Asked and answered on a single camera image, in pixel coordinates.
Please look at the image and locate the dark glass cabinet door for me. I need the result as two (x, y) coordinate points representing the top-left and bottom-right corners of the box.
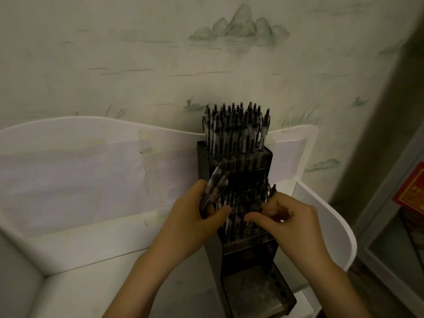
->
(369, 155), (424, 288)

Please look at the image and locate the white curved-back shelf unit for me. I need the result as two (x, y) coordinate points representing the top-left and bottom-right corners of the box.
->
(0, 116), (358, 318)

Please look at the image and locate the grey door frame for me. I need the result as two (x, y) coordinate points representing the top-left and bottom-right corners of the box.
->
(352, 125), (424, 308)

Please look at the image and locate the person's left forearm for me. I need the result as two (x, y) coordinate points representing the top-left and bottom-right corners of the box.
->
(102, 256), (166, 318)

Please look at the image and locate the bunch of black pens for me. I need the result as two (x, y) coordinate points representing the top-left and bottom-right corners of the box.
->
(200, 162), (231, 217)

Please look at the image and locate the person's right hand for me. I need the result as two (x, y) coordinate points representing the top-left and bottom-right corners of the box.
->
(244, 192), (335, 279)

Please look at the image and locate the person's right forearm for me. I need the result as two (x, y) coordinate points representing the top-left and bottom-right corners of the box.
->
(304, 261), (371, 318)

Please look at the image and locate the person's left hand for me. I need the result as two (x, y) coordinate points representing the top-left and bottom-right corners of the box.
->
(136, 179), (232, 272)

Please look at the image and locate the row of black pens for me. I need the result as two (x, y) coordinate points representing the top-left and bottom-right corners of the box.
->
(202, 102), (272, 159)

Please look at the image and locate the black tiered pen holder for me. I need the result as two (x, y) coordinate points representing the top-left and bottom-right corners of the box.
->
(196, 140), (298, 318)

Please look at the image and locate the red sign plate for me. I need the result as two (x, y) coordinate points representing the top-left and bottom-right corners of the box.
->
(392, 162), (424, 216)

